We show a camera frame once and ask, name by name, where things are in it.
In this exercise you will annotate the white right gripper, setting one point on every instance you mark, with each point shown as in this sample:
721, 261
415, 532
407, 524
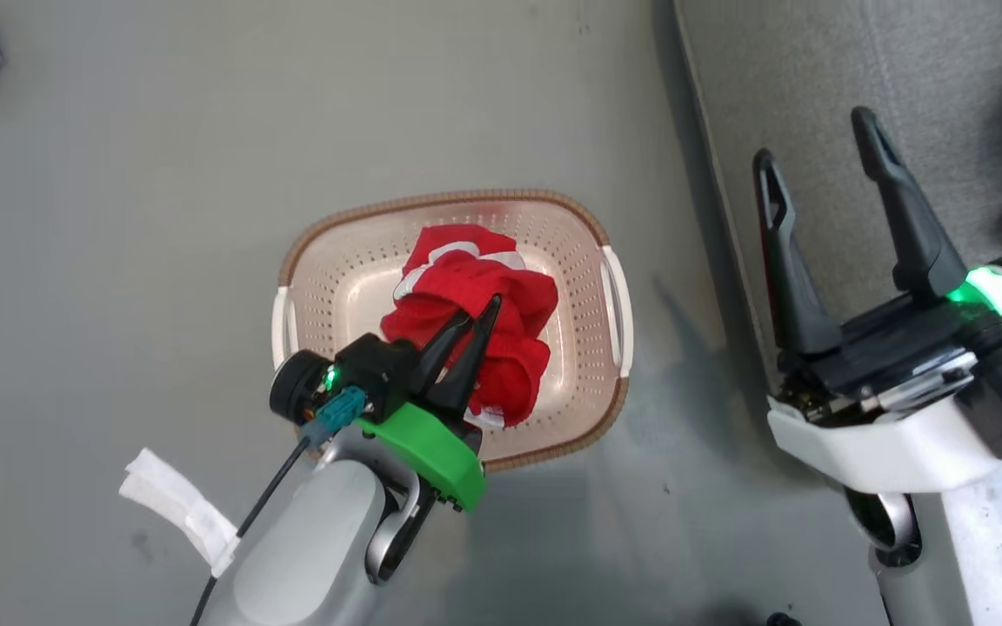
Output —
884, 435

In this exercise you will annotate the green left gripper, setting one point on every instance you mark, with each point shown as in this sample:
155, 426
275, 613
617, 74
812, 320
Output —
431, 452

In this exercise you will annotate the red white-striped garment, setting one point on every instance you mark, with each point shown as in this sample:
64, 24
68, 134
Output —
475, 278

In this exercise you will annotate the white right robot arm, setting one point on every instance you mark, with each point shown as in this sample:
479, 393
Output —
988, 556

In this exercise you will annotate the grey fabric sofa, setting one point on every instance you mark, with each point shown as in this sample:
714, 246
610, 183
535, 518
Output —
814, 87

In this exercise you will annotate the perforated beige laundry basket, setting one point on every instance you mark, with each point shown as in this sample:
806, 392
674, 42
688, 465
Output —
336, 287

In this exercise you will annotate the white tape label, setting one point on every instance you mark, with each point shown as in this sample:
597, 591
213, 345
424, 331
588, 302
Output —
179, 509

